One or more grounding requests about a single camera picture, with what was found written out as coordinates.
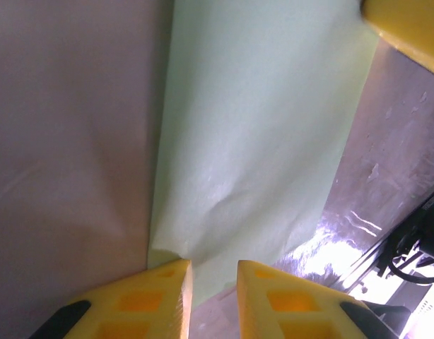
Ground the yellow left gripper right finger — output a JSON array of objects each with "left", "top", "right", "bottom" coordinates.
[{"left": 237, "top": 260, "right": 398, "bottom": 339}]

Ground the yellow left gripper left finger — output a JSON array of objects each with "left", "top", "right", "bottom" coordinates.
[{"left": 25, "top": 259, "right": 194, "bottom": 339}]

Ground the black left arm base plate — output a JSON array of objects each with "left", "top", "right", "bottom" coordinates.
[{"left": 377, "top": 183, "right": 434, "bottom": 287}]

